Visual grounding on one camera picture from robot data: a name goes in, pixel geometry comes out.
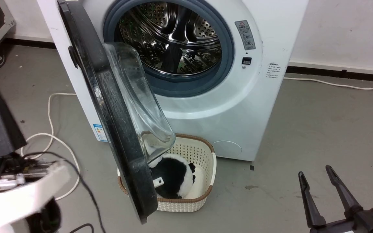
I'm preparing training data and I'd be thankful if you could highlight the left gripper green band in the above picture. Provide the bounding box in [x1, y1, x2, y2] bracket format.
[0, 69, 59, 192]

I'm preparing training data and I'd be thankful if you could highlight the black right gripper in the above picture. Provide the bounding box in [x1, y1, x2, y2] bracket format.
[298, 165, 373, 233]

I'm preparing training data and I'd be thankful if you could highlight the black round washing machine door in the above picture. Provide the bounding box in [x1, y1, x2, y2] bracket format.
[57, 0, 176, 225]

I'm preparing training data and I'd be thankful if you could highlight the white front-load washing machine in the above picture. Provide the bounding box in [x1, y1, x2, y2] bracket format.
[37, 0, 309, 162]

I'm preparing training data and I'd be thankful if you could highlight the grey rubber door gasket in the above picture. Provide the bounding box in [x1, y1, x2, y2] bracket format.
[103, 0, 235, 98]

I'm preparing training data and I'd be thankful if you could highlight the blue energy label sticker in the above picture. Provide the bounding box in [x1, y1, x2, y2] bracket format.
[93, 123, 108, 142]

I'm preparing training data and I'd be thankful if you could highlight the round filter cover panel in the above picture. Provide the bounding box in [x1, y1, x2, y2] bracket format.
[211, 140, 243, 159]

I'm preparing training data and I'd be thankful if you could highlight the white perforated laundry basket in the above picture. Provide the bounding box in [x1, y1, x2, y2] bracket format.
[118, 133, 217, 213]

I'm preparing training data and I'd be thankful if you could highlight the white text label sticker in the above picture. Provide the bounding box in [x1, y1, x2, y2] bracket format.
[267, 62, 282, 79]

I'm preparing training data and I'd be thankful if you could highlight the black and white panda plush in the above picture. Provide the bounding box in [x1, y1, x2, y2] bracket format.
[149, 154, 196, 199]

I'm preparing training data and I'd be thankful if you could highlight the grey warning sticker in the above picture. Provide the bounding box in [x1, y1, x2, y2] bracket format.
[235, 20, 256, 50]

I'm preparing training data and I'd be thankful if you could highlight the stainless steel washer drum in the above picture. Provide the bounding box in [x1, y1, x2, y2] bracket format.
[119, 2, 222, 76]

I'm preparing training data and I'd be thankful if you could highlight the white looped power cable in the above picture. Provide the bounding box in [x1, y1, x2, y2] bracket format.
[20, 93, 81, 201]

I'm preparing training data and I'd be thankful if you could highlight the white straight floor cable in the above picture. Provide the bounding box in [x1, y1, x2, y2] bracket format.
[283, 77, 373, 91]

